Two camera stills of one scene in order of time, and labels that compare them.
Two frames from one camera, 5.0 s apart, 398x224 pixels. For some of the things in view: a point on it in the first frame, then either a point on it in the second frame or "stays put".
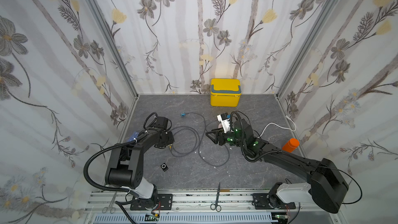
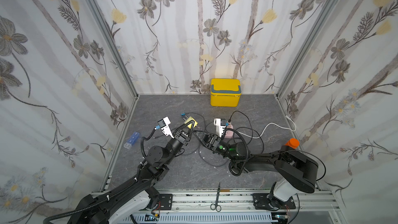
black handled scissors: [215, 206] stays put
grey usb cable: [201, 139] stays put
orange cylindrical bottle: [291, 145] stays put
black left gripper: [171, 139] to [180, 137]
